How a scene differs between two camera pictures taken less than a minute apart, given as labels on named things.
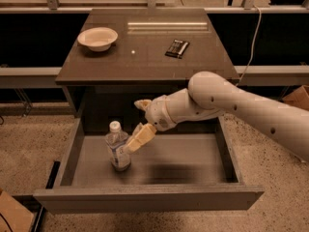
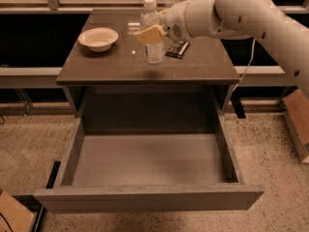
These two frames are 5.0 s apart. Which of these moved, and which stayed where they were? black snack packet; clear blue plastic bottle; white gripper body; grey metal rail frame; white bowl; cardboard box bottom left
Moved: clear blue plastic bottle; white gripper body
Stayed: grey metal rail frame; black snack packet; white bowl; cardboard box bottom left
